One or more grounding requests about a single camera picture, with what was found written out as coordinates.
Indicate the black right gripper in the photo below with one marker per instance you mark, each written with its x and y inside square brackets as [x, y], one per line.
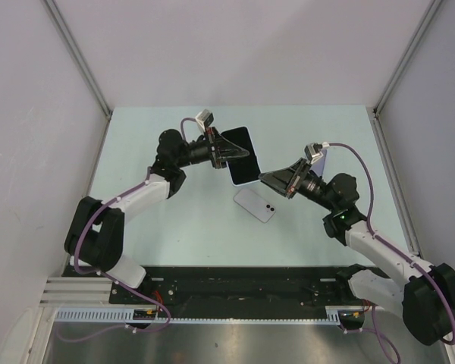
[278, 180]

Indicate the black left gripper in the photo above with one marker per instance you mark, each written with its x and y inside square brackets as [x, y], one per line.
[224, 149]

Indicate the light blue phone case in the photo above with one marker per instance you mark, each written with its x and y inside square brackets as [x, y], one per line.
[244, 170]

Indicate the lilac smartphone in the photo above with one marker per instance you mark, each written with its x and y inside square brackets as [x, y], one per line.
[254, 204]

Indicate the lilac phone case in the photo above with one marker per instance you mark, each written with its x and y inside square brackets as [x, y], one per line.
[319, 166]

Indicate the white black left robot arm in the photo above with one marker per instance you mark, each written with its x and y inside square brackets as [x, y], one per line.
[95, 240]

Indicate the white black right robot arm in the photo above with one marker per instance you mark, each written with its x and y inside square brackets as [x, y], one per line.
[420, 293]

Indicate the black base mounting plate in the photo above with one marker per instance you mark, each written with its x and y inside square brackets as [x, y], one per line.
[316, 285]

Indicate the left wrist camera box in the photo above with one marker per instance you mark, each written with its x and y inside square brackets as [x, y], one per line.
[204, 120]

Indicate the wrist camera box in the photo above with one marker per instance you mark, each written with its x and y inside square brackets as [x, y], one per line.
[315, 152]
[204, 120]

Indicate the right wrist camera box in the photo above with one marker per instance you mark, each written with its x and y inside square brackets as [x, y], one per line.
[315, 152]

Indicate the aluminium front rail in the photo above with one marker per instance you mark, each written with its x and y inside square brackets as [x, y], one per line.
[97, 292]

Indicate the right aluminium corner post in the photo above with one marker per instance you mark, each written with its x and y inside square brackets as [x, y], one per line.
[415, 41]

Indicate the aluminium corner post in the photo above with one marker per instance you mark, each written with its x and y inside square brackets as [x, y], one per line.
[415, 41]
[70, 43]

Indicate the left aluminium corner post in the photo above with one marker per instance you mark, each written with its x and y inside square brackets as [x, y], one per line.
[70, 43]

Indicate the white slotted cable duct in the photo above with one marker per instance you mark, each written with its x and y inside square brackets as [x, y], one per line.
[291, 316]

